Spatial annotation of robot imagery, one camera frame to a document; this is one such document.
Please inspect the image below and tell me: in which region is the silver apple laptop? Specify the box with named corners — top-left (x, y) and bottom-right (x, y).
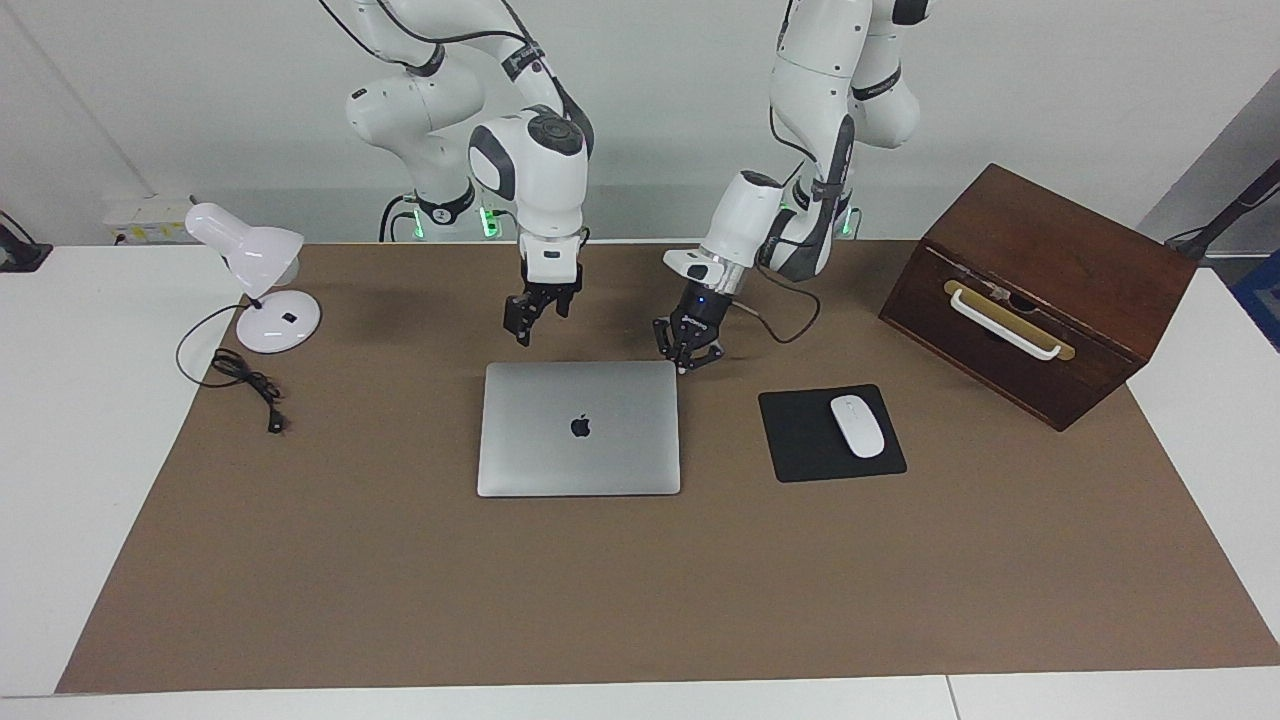
top-left (477, 361), bottom-right (682, 498)

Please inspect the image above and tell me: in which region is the black mouse pad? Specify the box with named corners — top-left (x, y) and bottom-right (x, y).
top-left (758, 384), bottom-right (908, 484)

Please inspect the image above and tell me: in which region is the white computer mouse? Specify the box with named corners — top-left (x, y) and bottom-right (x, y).
top-left (830, 395), bottom-right (887, 459)

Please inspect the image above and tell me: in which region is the brown table mat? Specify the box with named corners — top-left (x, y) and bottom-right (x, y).
top-left (55, 240), bottom-right (1280, 694)

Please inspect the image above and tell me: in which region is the white desk lamp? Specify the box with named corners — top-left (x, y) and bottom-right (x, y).
top-left (185, 202), bottom-right (322, 354)

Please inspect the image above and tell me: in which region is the dark brown wooden box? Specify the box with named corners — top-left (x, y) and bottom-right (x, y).
top-left (879, 163), bottom-right (1198, 432)

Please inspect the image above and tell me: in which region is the white power strip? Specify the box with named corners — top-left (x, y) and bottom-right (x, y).
top-left (103, 195), bottom-right (193, 246)

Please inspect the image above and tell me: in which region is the black stand pole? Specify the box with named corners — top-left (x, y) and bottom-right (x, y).
top-left (1165, 160), bottom-right (1280, 263)

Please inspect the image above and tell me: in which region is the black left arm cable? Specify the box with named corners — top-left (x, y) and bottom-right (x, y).
top-left (738, 100), bottom-right (822, 345)

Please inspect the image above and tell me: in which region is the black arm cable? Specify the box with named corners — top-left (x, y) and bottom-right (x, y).
top-left (738, 100), bottom-right (822, 345)
top-left (320, 0), bottom-right (531, 73)

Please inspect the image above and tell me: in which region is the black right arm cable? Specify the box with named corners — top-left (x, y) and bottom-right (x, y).
top-left (320, 0), bottom-right (531, 73)

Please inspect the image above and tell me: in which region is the black lamp power cable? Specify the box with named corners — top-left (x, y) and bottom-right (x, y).
top-left (176, 298), bottom-right (286, 436)

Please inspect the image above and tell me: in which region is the white box handle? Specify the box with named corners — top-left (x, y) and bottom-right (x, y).
top-left (948, 288), bottom-right (1063, 361)

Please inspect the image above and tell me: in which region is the black clamp mount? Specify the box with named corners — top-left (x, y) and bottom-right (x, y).
top-left (0, 212), bottom-right (53, 273)

